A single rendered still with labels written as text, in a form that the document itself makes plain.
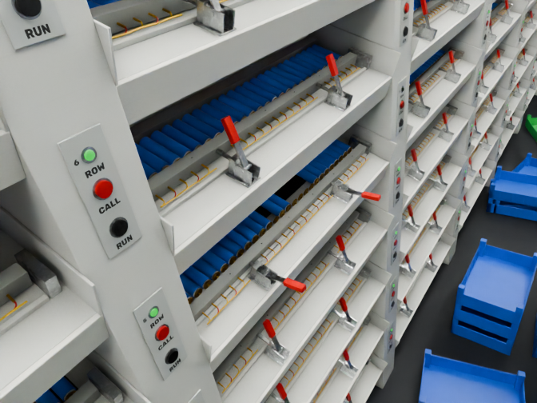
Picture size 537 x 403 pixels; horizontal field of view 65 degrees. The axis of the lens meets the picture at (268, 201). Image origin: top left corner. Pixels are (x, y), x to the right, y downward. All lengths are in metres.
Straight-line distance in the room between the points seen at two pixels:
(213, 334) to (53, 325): 0.26
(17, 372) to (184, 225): 0.22
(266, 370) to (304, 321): 0.13
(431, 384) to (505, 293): 0.42
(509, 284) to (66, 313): 1.57
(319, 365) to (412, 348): 0.73
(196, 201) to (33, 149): 0.24
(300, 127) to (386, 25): 0.30
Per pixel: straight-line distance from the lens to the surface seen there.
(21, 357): 0.46
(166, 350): 0.54
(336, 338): 1.11
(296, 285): 0.65
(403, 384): 1.65
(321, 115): 0.74
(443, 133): 1.52
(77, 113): 0.38
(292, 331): 0.87
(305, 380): 1.04
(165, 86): 0.44
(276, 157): 0.63
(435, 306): 1.88
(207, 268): 0.68
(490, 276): 1.81
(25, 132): 0.37
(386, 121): 0.96
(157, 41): 0.48
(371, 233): 1.09
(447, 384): 1.67
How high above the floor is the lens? 1.38
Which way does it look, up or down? 34 degrees down
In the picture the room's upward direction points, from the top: 9 degrees counter-clockwise
